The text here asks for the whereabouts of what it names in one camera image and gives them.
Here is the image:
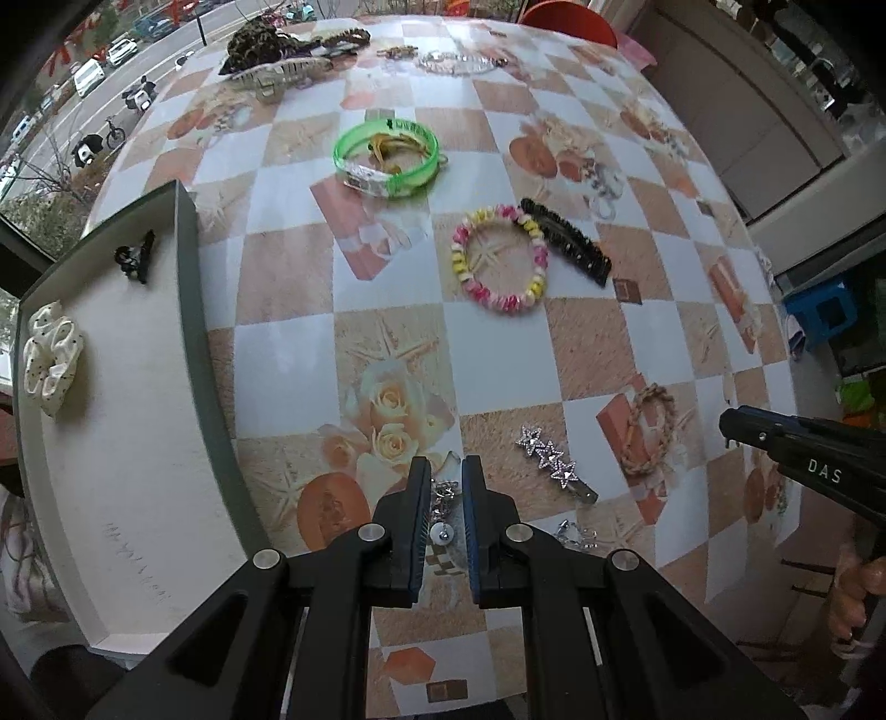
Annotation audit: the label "yellow hair tie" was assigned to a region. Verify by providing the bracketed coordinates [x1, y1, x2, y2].
[367, 131, 418, 176]

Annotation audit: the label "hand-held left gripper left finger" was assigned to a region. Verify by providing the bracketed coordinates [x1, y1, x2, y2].
[83, 455, 434, 720]

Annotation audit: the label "white cabinet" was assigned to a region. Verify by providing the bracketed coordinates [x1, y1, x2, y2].
[626, 0, 854, 224]

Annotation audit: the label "small black claw clip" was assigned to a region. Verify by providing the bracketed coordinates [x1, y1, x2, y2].
[114, 230, 157, 286]

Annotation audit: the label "clear crystal bracelet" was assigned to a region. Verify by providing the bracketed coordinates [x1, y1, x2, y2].
[417, 50, 501, 78]

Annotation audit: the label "small silver earrings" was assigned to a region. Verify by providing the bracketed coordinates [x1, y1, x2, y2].
[554, 519, 600, 552]

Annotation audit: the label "dark parked scooter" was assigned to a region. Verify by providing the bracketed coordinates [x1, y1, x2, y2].
[123, 76, 159, 112]

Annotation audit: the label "leopard print scrunchie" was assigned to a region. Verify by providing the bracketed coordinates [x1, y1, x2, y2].
[220, 17, 321, 76]

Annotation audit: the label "orange chair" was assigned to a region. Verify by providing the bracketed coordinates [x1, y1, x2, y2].
[519, 0, 620, 50]

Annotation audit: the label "silver necklace with white pendant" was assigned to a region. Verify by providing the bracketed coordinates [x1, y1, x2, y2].
[425, 476, 462, 556]

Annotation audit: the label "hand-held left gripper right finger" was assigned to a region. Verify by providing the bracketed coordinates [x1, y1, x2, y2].
[462, 455, 808, 720]

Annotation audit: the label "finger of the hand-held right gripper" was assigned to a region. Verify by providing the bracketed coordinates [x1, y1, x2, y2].
[718, 406, 886, 520]

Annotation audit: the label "person's right hand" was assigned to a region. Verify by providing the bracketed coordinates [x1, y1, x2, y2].
[827, 543, 886, 659]

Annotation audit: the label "green plastic bangle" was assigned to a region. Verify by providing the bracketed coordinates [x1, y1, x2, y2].
[333, 117, 442, 201]

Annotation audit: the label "pink yellow spiral bracelet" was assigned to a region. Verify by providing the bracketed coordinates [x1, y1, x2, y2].
[450, 203, 550, 317]

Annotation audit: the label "white polka dot scrunchie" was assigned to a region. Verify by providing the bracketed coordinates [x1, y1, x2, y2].
[20, 302, 86, 418]

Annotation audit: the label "grey jewelry tray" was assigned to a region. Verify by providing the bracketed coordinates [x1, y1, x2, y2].
[12, 180, 272, 659]

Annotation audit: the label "silver star hair clip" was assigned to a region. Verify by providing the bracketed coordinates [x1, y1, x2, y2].
[516, 424, 599, 506]

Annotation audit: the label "beige braided hair tie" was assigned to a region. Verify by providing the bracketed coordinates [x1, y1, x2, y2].
[618, 383, 678, 479]

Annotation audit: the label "blue plastic stool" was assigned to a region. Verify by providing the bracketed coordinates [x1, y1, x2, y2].
[782, 279, 868, 348]

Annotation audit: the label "checkered printed tablecloth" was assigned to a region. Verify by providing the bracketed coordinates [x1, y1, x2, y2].
[83, 14, 808, 718]

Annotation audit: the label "black lace hair clip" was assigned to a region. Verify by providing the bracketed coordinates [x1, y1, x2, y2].
[519, 197, 614, 289]

